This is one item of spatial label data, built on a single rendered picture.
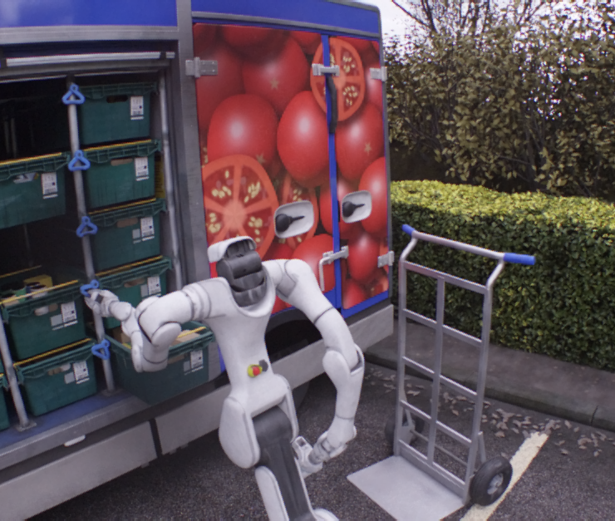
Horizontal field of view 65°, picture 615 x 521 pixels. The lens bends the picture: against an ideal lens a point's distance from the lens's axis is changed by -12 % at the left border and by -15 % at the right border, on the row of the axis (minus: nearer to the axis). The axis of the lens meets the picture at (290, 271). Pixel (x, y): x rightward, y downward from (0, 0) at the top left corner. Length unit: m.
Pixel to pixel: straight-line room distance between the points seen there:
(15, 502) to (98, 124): 1.62
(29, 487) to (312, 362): 1.73
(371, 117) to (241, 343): 2.11
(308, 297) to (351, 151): 1.67
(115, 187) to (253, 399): 1.21
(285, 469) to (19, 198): 1.41
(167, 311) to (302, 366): 1.81
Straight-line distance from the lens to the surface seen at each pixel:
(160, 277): 2.56
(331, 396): 3.63
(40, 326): 2.32
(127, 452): 2.53
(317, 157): 2.94
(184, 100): 2.38
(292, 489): 1.71
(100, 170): 2.35
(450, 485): 2.80
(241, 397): 1.54
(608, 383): 3.79
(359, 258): 3.30
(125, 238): 2.44
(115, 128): 2.40
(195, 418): 2.68
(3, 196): 2.20
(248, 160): 2.59
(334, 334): 1.59
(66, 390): 2.46
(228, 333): 1.50
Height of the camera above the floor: 1.78
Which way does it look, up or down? 16 degrees down
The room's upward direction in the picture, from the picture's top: 3 degrees counter-clockwise
